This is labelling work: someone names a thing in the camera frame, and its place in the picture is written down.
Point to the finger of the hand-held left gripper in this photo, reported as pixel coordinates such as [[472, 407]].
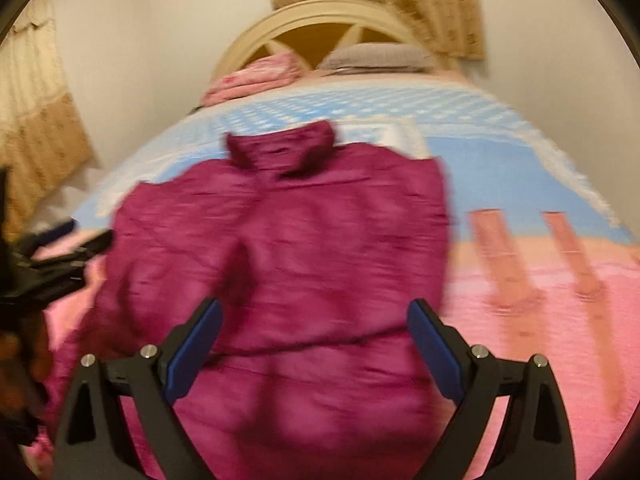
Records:
[[57, 232], [87, 247]]

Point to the cream arched bed headboard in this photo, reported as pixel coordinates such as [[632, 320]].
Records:
[[300, 12]]

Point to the beige patterned window curtain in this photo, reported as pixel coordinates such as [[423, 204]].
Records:
[[35, 135], [425, 0]]

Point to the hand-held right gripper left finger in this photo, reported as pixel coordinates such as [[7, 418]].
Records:
[[194, 347]]

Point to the magenta puffer jacket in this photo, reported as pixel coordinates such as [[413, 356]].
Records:
[[300, 260]]

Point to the grey striped pillow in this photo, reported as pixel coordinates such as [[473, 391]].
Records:
[[375, 56]]

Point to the folded pink floral quilt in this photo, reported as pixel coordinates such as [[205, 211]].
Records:
[[250, 82]]

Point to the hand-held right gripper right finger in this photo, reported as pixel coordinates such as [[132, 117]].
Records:
[[434, 347]]

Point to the pink and blue printed blanket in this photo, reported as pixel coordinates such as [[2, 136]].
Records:
[[525, 310]]

